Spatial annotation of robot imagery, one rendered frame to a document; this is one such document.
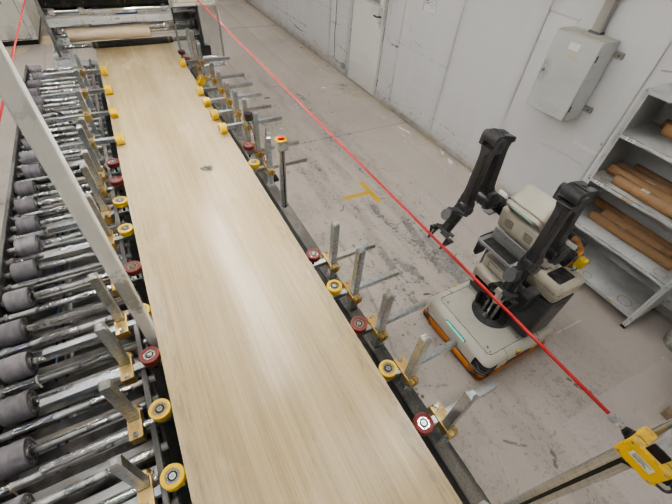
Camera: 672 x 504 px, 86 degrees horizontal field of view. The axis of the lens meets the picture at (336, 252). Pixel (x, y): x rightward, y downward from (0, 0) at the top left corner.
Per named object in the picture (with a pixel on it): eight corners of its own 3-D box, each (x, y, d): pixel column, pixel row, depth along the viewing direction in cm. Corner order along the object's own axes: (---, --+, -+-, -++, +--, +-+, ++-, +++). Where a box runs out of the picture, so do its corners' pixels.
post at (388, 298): (375, 345, 192) (390, 289, 157) (378, 351, 190) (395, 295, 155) (369, 348, 190) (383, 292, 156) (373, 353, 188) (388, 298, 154)
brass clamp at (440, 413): (436, 404, 154) (439, 400, 151) (457, 434, 146) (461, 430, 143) (424, 411, 152) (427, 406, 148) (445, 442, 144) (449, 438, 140)
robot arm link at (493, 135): (523, 130, 156) (506, 120, 162) (499, 140, 153) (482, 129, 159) (494, 206, 191) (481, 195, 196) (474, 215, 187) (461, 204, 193)
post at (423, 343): (403, 384, 175) (427, 331, 140) (407, 391, 173) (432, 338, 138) (397, 387, 173) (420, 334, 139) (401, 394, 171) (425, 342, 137)
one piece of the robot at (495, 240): (487, 247, 214) (501, 220, 199) (523, 280, 198) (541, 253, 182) (467, 255, 208) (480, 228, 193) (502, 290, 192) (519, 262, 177)
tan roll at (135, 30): (196, 31, 435) (194, 19, 426) (198, 34, 427) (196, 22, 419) (58, 41, 383) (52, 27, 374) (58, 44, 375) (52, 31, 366)
